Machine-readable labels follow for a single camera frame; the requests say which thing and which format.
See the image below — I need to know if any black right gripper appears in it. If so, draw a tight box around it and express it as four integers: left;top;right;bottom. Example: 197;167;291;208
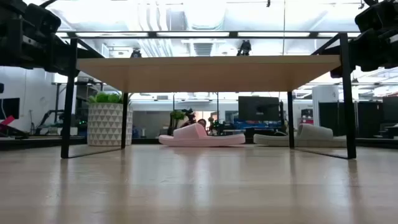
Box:
329;27;398;78

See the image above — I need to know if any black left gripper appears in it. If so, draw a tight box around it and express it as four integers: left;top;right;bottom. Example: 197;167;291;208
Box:
6;18;78;77

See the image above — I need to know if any grey rubber slide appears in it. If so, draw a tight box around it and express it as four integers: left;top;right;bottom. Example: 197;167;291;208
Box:
253;123;348;148

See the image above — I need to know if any pink rubber slide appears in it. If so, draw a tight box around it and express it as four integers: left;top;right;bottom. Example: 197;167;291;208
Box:
158;123;246;147

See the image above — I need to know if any black office partition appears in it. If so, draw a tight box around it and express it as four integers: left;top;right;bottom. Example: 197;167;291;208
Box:
318;101;384;138

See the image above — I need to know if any black computer monitor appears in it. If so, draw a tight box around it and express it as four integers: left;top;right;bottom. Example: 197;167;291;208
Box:
382;96;398;124
238;95;280;122

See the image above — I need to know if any green succulent white patterned pot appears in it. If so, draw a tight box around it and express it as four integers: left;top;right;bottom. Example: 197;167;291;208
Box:
86;91;134;147

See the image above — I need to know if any red padded bar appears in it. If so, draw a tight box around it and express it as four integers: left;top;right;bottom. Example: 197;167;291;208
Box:
0;115;16;127

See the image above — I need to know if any small green office plant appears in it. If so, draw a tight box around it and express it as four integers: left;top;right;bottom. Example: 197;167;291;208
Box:
169;110;187;128

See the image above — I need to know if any long linear ceiling light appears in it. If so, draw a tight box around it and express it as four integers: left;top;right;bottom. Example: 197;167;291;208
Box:
55;30;361;39

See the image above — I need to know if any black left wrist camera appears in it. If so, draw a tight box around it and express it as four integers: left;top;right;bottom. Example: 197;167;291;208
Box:
24;2;62;35

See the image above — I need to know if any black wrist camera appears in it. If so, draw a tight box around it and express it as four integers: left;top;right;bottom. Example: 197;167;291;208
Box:
354;1;398;32
24;2;62;35

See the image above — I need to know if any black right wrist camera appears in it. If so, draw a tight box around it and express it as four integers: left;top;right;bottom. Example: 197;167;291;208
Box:
354;1;398;32

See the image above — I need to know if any black wall screen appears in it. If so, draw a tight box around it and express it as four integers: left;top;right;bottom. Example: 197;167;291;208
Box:
0;97;21;121

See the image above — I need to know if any black metal rig frame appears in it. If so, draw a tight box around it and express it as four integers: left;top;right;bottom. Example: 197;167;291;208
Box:
0;136;398;152

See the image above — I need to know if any wooden shelf black metal frame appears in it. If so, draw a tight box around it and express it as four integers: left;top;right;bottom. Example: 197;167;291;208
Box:
60;30;358;160

